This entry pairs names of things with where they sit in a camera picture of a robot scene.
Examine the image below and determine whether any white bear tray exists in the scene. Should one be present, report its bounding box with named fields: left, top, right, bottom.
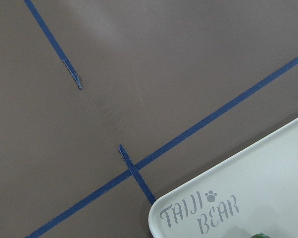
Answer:
left=149, top=118, right=298, bottom=238

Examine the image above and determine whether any dark green avocado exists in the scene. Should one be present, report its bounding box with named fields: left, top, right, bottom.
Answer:
left=250, top=233, right=270, bottom=238

